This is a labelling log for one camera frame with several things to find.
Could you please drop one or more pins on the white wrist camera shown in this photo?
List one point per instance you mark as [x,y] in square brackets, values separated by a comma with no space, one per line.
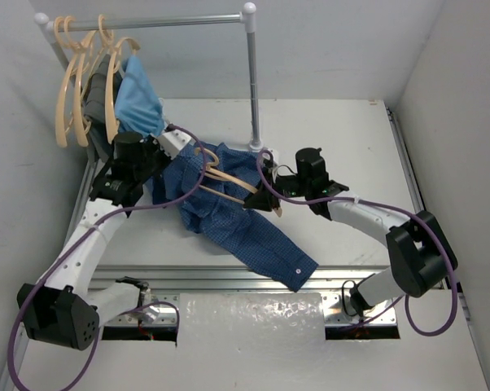
[270,163]
[173,142]

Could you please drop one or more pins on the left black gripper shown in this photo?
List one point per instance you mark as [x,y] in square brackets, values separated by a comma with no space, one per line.
[154,154]

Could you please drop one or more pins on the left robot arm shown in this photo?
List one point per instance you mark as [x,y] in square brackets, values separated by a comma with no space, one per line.
[59,310]

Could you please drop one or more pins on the aluminium rail frame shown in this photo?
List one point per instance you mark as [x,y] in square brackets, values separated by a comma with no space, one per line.
[363,147]

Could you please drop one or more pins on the light blue hanging shirt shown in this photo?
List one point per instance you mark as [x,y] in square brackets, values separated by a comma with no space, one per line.
[137,106]

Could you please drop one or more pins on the grey hanging shirt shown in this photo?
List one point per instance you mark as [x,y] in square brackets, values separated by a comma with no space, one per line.
[94,110]

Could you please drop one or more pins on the blue checkered shirt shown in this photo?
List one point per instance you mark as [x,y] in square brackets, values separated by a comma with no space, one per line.
[244,233]

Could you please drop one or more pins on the beige wooden hanger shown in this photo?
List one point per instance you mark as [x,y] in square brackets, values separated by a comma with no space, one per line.
[212,172]

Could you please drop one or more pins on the beige hanger with shirts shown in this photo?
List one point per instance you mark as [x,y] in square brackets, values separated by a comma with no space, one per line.
[115,61]

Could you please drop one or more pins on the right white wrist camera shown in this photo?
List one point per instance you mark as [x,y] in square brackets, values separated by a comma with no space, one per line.
[270,163]

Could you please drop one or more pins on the beige hanger outer left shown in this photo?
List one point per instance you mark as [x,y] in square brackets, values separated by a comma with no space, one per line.
[63,108]

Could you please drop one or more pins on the metal clothes rack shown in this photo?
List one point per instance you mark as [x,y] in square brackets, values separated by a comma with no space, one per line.
[246,17]

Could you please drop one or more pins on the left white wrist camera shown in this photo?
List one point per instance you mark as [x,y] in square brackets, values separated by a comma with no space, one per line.
[173,142]

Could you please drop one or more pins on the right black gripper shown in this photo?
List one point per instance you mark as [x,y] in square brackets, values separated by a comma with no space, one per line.
[261,200]

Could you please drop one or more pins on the white front cover board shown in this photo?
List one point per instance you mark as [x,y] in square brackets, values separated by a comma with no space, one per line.
[258,342]

